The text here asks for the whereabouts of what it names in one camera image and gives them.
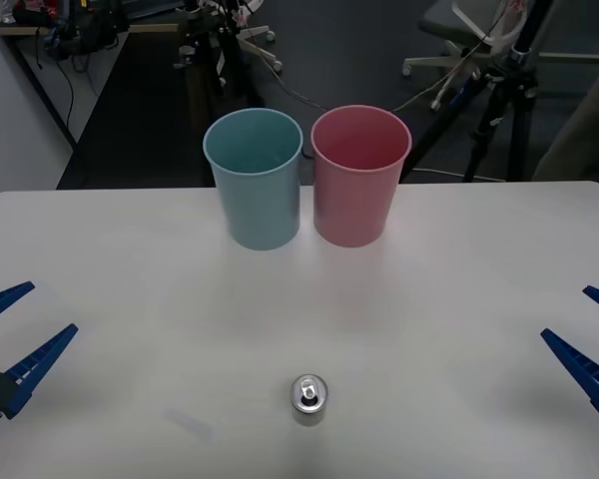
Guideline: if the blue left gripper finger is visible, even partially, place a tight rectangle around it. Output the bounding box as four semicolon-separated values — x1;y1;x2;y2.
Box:
0;323;80;424
0;281;36;331

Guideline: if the silver drink can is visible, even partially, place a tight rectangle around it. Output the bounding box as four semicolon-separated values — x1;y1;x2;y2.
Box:
290;373;329;427

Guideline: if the person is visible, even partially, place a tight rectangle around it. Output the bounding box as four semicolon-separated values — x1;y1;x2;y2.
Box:
531;49;599;184

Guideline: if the black tripod with blue parts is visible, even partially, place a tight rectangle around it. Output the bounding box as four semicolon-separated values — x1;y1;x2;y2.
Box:
403;0;555;184

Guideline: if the white desk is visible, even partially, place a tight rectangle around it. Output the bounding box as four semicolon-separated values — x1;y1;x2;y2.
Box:
0;22;181;147

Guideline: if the pale blue plastic bin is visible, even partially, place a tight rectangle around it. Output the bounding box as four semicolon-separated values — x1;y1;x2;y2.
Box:
202;107;304;251

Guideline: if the pink plastic bin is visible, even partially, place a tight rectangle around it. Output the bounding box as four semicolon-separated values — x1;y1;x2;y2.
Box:
309;104;412;248

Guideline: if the grey office chair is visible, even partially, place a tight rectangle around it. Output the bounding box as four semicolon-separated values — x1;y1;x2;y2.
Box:
401;0;530;112

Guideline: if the white chair base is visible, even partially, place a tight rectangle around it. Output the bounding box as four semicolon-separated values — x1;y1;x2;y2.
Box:
237;24;285;73

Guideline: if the black camera stand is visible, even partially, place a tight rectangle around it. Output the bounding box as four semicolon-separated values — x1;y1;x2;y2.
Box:
172;0;262;109

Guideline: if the pale floor cable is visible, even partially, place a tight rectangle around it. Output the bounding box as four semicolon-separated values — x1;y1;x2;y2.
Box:
249;29;508;177

